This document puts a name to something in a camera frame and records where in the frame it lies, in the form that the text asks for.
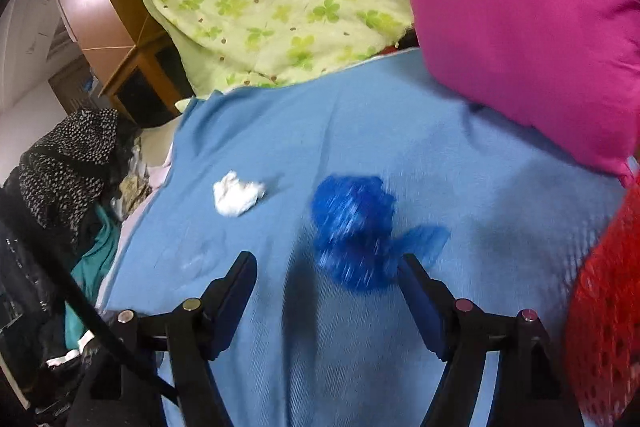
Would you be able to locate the white tissue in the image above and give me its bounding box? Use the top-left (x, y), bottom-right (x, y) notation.
top-left (213, 171), bottom-right (267, 218)

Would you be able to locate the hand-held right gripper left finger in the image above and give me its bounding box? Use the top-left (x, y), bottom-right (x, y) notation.
top-left (66, 251), bottom-right (259, 427)

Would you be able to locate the red plastic basket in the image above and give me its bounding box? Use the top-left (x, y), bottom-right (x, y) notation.
top-left (564, 177), bottom-right (640, 427)

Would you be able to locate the blue plastic bag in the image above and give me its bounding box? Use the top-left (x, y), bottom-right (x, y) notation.
top-left (311, 175), bottom-right (449, 292)

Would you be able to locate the black white speckled garment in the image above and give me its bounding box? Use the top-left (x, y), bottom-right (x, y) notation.
top-left (17, 108), bottom-right (136, 238)

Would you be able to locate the blue blanket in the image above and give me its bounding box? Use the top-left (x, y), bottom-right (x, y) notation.
top-left (95, 49), bottom-right (631, 427)

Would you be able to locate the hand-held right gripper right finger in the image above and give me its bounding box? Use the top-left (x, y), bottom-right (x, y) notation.
top-left (397, 253), bottom-right (584, 427)

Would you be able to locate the black cable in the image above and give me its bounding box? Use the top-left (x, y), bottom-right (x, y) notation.
top-left (0, 187), bottom-right (180, 403)

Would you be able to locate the pink pillow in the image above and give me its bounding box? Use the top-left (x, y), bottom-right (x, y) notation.
top-left (395, 0), bottom-right (640, 188)

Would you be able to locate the teal garment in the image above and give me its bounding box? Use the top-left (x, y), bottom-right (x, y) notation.
top-left (62, 207), bottom-right (121, 350)

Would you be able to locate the cream cushion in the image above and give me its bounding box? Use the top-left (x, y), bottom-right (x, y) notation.
top-left (137, 97), bottom-right (201, 170)

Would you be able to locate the black jacket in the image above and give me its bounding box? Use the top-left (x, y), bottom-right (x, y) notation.
top-left (0, 187), bottom-right (101, 408)

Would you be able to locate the beige patterned cloth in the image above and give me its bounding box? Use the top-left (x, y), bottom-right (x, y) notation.
top-left (117, 162), bottom-right (153, 212)

